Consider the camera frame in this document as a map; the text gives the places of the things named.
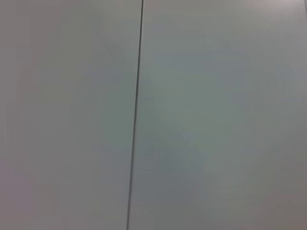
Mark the black wall seam strip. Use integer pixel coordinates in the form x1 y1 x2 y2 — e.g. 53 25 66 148
126 0 144 230

